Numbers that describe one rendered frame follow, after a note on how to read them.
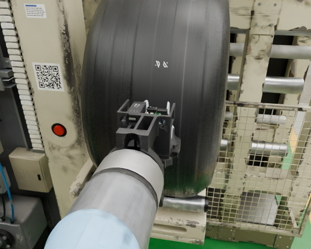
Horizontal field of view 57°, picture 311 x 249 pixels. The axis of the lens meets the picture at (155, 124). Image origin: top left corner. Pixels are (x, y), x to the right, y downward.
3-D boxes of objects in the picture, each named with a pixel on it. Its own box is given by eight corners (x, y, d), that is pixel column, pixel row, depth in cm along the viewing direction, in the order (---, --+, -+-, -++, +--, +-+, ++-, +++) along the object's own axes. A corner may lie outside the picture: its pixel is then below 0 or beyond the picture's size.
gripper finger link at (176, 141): (183, 128, 47) (177, 154, 39) (182, 137, 48) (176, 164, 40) (155, 126, 48) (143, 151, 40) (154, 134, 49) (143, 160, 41)
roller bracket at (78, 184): (72, 215, 82) (67, 189, 77) (114, 140, 115) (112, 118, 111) (84, 217, 81) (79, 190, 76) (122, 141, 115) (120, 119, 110)
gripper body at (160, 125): (178, 101, 41) (166, 139, 30) (175, 154, 44) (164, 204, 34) (126, 97, 42) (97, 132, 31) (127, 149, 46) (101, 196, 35)
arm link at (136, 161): (157, 233, 30) (83, 222, 31) (164, 204, 34) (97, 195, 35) (159, 171, 27) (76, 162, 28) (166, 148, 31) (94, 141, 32)
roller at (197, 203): (86, 199, 84) (82, 193, 81) (91, 185, 87) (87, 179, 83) (206, 215, 79) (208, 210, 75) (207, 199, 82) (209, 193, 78)
